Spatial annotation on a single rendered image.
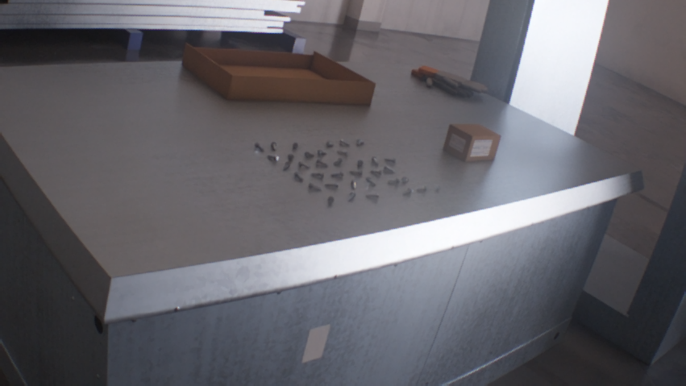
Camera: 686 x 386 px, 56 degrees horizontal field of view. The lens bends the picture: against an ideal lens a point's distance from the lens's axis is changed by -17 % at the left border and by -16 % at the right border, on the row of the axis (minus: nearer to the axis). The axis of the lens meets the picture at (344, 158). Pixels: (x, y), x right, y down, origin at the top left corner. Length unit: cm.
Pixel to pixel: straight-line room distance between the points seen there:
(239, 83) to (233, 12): 362
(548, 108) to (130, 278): 237
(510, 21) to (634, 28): 841
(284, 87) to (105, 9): 315
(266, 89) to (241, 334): 76
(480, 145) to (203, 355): 87
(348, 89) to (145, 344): 105
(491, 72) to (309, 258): 180
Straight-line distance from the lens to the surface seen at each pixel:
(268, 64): 214
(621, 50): 1123
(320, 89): 189
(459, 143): 175
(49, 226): 111
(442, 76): 246
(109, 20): 488
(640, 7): 1113
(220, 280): 104
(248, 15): 548
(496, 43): 282
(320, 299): 130
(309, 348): 136
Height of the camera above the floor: 114
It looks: 18 degrees down
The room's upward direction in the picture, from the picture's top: 14 degrees clockwise
